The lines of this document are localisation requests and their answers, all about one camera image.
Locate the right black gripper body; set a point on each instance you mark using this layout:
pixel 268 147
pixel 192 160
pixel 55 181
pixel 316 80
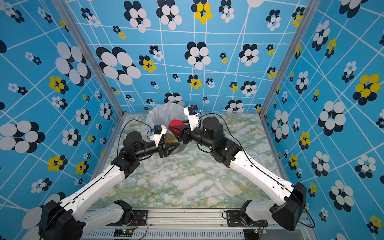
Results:
pixel 187 132

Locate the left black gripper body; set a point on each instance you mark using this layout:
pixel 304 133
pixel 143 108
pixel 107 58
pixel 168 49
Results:
pixel 161 149

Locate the red-lid jar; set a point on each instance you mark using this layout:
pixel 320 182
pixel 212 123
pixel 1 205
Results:
pixel 172 134

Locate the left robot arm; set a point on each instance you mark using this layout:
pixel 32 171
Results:
pixel 67 219

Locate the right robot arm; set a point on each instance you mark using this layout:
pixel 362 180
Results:
pixel 287 200

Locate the grey trash bin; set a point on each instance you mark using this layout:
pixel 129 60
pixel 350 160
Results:
pixel 179 149

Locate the white bin liner bag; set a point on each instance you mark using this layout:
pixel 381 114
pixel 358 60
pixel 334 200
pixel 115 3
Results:
pixel 169 114

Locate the left circuit board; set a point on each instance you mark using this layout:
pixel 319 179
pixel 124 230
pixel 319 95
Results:
pixel 123 233

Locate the circuit board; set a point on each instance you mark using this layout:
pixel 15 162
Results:
pixel 123 233
pixel 254 234

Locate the right circuit board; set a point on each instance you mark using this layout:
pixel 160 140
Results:
pixel 254 234

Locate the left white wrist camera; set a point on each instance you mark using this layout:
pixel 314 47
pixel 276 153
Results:
pixel 158 131

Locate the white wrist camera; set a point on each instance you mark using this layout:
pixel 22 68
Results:
pixel 194 114
pixel 158 131

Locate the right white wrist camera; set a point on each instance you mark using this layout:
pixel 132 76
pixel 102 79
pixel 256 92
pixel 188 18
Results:
pixel 194 114

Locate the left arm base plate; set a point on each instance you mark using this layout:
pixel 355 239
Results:
pixel 137 218

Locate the aluminium front rail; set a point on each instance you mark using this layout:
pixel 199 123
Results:
pixel 196 224

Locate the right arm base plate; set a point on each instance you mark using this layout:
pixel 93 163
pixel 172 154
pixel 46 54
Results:
pixel 238 219

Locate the left aluminium corner post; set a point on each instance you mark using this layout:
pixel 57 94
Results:
pixel 80 40

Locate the aluminium corner post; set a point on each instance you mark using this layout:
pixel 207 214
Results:
pixel 288 57
pixel 80 40

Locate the right aluminium corner post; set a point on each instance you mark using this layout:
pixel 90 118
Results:
pixel 288 57

